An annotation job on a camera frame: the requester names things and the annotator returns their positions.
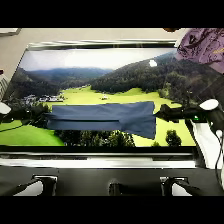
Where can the dark blue garment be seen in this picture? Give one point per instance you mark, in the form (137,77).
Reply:
(110,118)

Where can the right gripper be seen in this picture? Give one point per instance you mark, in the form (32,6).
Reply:
(168,113)

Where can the purple garment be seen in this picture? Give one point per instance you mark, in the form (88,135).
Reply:
(203,45)

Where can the silver frame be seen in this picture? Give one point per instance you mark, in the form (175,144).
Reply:
(100,162)

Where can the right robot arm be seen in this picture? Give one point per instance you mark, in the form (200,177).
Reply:
(208,133)

